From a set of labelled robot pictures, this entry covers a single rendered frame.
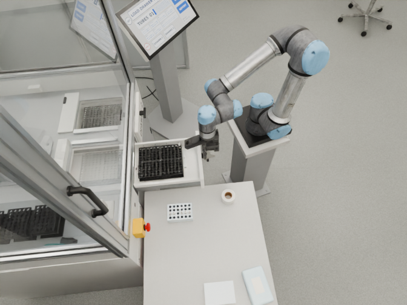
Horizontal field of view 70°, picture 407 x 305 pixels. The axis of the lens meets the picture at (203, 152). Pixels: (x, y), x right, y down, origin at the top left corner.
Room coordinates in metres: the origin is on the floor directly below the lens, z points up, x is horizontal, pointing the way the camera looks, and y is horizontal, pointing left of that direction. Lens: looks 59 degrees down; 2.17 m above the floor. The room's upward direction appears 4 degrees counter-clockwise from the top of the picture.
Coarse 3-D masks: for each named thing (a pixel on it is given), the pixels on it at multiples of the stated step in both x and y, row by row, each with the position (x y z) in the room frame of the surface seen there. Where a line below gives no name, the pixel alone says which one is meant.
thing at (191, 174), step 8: (136, 144) 0.84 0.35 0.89; (144, 144) 0.84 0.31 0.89; (152, 144) 0.85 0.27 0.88; (160, 144) 0.85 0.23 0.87; (168, 144) 0.85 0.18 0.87; (184, 144) 0.85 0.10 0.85; (136, 152) 0.83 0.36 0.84; (192, 152) 0.81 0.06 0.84; (136, 160) 0.78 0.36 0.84; (192, 160) 0.76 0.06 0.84; (184, 168) 0.71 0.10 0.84; (192, 168) 0.71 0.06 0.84; (136, 176) 0.68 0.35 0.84; (184, 176) 0.67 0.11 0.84; (192, 176) 0.66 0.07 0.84; (136, 184) 0.61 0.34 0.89; (144, 184) 0.61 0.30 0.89; (152, 184) 0.61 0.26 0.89; (160, 184) 0.61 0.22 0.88; (168, 184) 0.61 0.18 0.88; (176, 184) 0.61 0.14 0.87; (184, 184) 0.61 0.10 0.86; (192, 184) 0.61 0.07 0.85
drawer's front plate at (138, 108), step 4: (136, 92) 1.18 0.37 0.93; (136, 96) 1.15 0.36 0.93; (140, 96) 1.18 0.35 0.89; (136, 100) 1.12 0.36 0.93; (140, 100) 1.15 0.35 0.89; (136, 104) 1.09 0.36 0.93; (140, 104) 1.12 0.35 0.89; (136, 108) 1.06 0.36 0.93; (140, 108) 1.09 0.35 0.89; (136, 112) 1.03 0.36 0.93; (136, 116) 1.00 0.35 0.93; (140, 116) 1.04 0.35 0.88; (136, 120) 0.97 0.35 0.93; (140, 120) 1.01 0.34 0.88; (136, 124) 0.95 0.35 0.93; (140, 124) 0.99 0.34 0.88; (136, 128) 0.92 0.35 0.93; (140, 128) 0.96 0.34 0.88; (136, 132) 0.90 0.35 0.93; (140, 132) 0.94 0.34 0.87; (136, 136) 0.90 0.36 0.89; (140, 136) 0.91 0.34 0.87; (140, 140) 0.90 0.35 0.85
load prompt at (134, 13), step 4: (144, 0) 1.68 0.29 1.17; (148, 0) 1.70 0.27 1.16; (152, 0) 1.71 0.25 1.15; (156, 0) 1.72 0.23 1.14; (140, 4) 1.65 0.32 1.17; (144, 4) 1.66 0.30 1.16; (148, 4) 1.68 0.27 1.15; (152, 4) 1.69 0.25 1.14; (136, 8) 1.61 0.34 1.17; (140, 8) 1.63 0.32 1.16; (144, 8) 1.64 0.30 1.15; (148, 8) 1.65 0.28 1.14; (128, 12) 1.57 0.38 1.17; (132, 12) 1.58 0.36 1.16; (136, 12) 1.60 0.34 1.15; (140, 12) 1.61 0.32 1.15; (132, 16) 1.56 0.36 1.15; (136, 16) 1.58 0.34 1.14
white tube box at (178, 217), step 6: (168, 204) 0.54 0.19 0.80; (174, 204) 0.53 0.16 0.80; (180, 204) 0.53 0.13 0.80; (186, 204) 0.53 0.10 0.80; (168, 210) 0.51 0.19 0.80; (174, 210) 0.51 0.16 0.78; (180, 210) 0.51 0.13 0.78; (186, 210) 0.51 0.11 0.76; (192, 210) 0.50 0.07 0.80; (168, 216) 0.47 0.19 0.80; (174, 216) 0.47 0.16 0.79; (180, 216) 0.47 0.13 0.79; (186, 216) 0.47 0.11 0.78; (192, 216) 0.47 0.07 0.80; (168, 222) 0.45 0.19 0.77; (174, 222) 0.45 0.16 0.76
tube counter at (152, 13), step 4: (164, 0) 1.75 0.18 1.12; (160, 4) 1.72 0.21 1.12; (164, 4) 1.73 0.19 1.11; (168, 4) 1.75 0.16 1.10; (152, 8) 1.67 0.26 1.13; (156, 8) 1.68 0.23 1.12; (160, 8) 1.70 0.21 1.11; (164, 8) 1.71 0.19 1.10; (148, 12) 1.64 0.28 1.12; (152, 12) 1.65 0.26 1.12; (156, 12) 1.66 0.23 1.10; (152, 16) 1.63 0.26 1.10
